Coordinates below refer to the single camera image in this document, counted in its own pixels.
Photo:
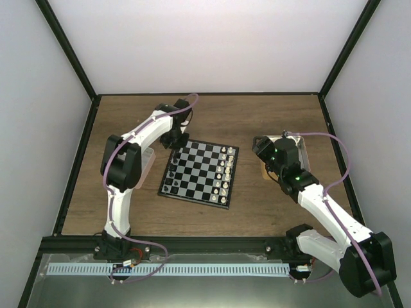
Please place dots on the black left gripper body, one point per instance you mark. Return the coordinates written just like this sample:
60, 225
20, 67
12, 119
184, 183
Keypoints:
171, 138

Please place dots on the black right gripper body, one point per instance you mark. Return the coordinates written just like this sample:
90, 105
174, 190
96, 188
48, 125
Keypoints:
263, 154

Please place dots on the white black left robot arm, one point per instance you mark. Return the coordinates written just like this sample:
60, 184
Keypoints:
126, 161

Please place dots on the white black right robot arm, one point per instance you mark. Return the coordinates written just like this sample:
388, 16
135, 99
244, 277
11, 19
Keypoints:
364, 260

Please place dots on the magnetic chess board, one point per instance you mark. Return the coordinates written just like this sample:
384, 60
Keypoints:
202, 167

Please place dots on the pink metal tin tray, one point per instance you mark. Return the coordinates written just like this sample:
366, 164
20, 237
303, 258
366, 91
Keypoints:
148, 158

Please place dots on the gold metal tin tray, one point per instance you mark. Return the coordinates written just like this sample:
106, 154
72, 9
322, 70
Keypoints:
303, 158

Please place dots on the light blue slotted cable duct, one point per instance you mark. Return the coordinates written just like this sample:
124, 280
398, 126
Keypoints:
175, 270

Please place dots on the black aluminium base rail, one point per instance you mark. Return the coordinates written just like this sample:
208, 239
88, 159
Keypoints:
274, 248

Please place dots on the black enclosure frame post right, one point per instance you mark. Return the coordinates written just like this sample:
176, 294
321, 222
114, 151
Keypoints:
354, 36

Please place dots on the black enclosure frame post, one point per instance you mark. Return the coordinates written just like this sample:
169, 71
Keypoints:
354, 36
66, 46

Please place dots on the black enclosure frame post left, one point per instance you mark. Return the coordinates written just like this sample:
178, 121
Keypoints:
66, 46

